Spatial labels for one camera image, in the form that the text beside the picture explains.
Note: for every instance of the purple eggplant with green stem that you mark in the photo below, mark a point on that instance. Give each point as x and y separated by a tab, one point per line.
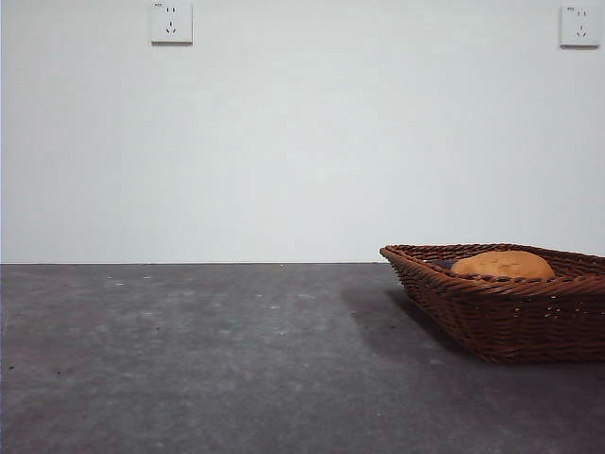
442	264

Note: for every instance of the brown potato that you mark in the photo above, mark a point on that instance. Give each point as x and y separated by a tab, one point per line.
503	265

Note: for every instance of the brown wicker basket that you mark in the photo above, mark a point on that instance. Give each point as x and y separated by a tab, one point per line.
510	321

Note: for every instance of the white wall socket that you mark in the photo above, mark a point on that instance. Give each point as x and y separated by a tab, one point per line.
171	23
576	27

